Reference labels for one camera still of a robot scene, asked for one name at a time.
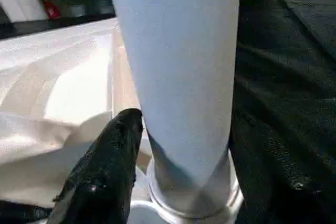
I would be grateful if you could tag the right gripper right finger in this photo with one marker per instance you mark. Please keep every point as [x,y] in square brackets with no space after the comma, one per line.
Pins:
[283,192]

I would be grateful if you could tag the white plastic table top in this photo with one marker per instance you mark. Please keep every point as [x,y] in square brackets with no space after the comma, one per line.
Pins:
[63,77]

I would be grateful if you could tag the black work mat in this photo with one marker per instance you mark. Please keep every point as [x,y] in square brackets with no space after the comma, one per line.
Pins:
[283,51]

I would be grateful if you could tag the white plastic table leg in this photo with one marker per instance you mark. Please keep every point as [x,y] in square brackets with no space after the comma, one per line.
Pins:
[184,51]

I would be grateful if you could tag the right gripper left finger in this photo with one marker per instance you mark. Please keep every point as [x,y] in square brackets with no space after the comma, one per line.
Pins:
[105,177]

